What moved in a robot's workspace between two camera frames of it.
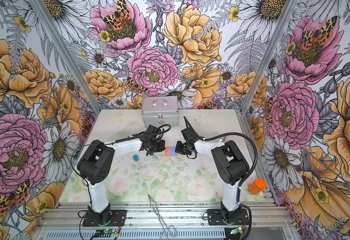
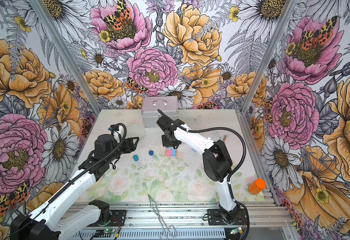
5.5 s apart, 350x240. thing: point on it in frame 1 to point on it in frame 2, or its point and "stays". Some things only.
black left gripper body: (156, 146) to (126, 147)
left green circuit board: (105, 233) stays
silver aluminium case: (158, 111) stays
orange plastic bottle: (257, 186) stays
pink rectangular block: (168, 151) stays
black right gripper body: (182, 148) to (170, 141)
